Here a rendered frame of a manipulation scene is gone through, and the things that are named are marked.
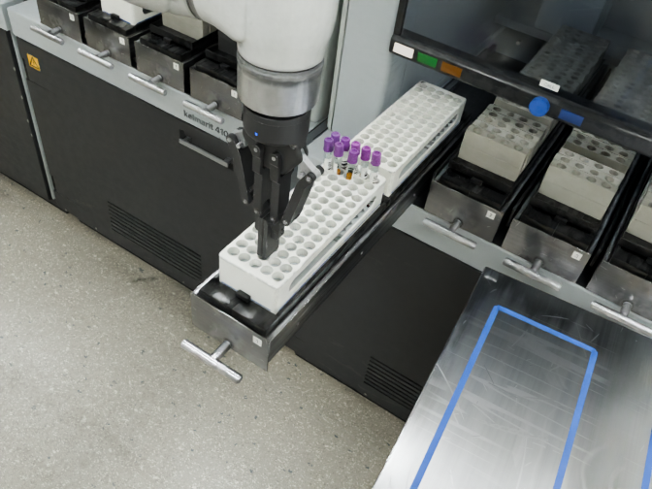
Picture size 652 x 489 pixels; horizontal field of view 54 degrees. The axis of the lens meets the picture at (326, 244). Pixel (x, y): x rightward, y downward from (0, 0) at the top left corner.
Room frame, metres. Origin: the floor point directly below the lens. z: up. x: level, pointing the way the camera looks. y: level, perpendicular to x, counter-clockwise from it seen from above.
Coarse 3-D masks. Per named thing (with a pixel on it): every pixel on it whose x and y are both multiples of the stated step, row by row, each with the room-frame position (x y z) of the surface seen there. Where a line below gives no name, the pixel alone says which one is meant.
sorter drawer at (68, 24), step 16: (48, 0) 1.33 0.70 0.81; (64, 0) 1.32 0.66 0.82; (80, 0) 1.36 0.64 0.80; (96, 0) 1.35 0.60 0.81; (48, 16) 1.33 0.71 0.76; (64, 16) 1.31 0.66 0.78; (80, 16) 1.29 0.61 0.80; (48, 32) 1.28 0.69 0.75; (64, 32) 1.31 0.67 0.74; (80, 32) 1.29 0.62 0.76
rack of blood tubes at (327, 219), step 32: (320, 192) 0.76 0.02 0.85; (352, 192) 0.75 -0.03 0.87; (320, 224) 0.67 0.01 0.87; (352, 224) 0.72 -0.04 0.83; (224, 256) 0.58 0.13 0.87; (256, 256) 0.59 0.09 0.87; (288, 256) 0.60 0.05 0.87; (320, 256) 0.66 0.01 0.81; (256, 288) 0.55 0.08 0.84; (288, 288) 0.56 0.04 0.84
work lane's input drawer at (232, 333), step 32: (416, 192) 0.89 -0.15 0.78; (384, 224) 0.78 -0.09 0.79; (352, 256) 0.69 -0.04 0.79; (224, 288) 0.56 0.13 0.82; (320, 288) 0.61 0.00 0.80; (192, 320) 0.56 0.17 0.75; (224, 320) 0.53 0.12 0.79; (256, 320) 0.52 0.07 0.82; (288, 320) 0.54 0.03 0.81; (192, 352) 0.50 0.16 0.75; (224, 352) 0.51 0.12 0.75; (256, 352) 0.50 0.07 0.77
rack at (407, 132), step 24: (408, 96) 1.06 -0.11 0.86; (432, 96) 1.08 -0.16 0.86; (456, 96) 1.08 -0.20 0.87; (384, 120) 0.96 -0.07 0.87; (408, 120) 0.98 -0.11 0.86; (432, 120) 0.99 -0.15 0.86; (456, 120) 1.05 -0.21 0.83; (384, 144) 0.90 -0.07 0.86; (408, 144) 0.91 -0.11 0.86; (432, 144) 0.99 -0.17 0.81; (384, 168) 0.83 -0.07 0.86; (408, 168) 0.91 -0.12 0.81; (384, 192) 0.82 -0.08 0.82
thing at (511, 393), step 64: (512, 320) 0.59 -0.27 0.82; (576, 320) 0.60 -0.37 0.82; (448, 384) 0.46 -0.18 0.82; (512, 384) 0.48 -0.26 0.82; (576, 384) 0.49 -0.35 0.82; (640, 384) 0.51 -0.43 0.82; (448, 448) 0.38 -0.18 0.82; (512, 448) 0.39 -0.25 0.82; (576, 448) 0.40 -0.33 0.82; (640, 448) 0.41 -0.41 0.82
